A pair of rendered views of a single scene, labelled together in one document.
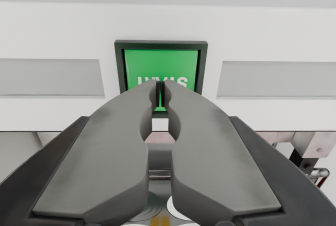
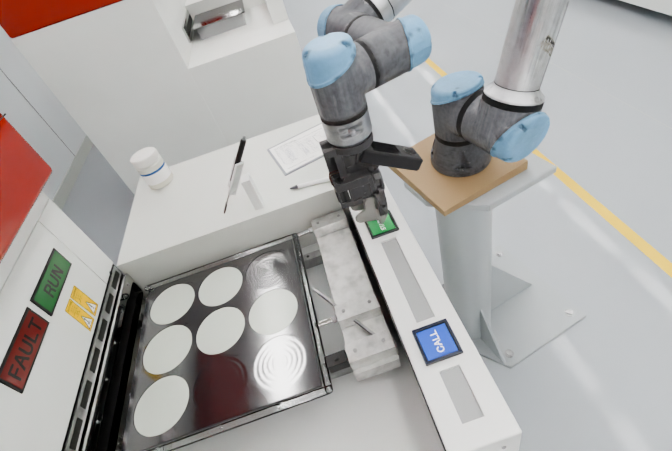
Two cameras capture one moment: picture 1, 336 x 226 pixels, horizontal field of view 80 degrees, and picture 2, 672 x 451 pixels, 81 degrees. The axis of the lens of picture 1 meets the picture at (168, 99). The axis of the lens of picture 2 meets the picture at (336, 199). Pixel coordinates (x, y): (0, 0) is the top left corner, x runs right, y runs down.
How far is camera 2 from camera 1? 71 cm
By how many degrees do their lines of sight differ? 59
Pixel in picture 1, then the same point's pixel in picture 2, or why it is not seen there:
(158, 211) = (260, 289)
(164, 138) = (330, 273)
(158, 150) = not seen: hidden behind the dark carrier
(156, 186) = (291, 276)
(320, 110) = (390, 277)
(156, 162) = not seen: hidden behind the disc
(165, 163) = not seen: hidden behind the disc
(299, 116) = (384, 272)
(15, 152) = (322, 204)
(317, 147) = (356, 347)
